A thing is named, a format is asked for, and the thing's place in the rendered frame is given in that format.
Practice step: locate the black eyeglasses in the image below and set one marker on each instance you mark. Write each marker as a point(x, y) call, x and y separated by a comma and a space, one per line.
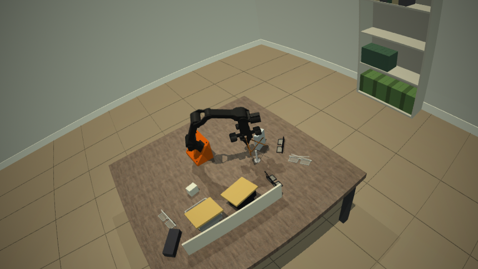
point(272, 178)

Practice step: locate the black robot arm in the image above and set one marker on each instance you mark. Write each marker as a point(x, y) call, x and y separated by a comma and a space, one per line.
point(240, 114)

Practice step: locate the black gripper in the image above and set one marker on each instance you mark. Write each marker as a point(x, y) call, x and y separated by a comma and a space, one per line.
point(245, 131)

